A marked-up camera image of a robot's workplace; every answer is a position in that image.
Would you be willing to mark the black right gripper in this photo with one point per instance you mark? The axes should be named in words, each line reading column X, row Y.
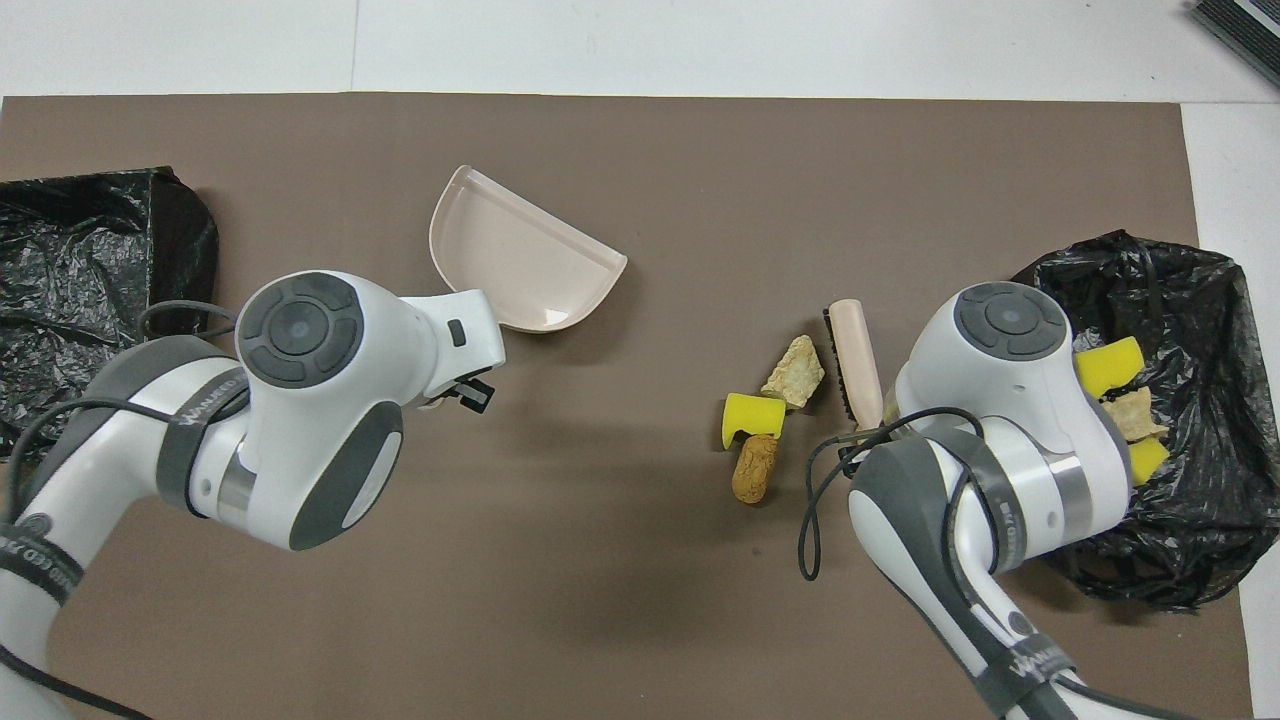
column 856, row 460

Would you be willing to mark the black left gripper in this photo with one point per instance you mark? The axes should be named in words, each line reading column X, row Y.
column 472, row 393

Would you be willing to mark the beige hand brush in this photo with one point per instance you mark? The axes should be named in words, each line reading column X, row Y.
column 858, row 360

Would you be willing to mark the pale bread chunk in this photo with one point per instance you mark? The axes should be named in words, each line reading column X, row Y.
column 795, row 372

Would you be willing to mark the notched yellow sponge piece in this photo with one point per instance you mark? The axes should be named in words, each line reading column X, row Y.
column 752, row 418

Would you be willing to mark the beige plastic dustpan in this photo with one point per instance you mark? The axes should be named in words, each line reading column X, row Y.
column 520, row 260

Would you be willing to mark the large yellow sponge piece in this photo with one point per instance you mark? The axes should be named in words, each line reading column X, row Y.
column 1108, row 365

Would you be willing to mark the small yellow sponge piece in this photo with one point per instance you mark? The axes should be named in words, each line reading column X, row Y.
column 1148, row 458

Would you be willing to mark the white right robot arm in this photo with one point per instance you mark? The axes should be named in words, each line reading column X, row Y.
column 1010, row 400

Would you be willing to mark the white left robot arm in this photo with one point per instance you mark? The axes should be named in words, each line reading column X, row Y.
column 300, row 400

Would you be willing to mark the open bin with black bag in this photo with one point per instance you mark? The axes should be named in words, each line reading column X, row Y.
column 1210, row 400

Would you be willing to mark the oval brown bread roll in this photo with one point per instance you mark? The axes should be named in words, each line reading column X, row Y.
column 755, row 470

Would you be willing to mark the brown table mat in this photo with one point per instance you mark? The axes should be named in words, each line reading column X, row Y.
column 600, row 600

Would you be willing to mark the box wrapped in black bag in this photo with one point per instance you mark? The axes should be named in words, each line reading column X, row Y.
column 90, row 260

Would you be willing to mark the dark ribbed device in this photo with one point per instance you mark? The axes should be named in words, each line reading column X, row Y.
column 1240, row 30

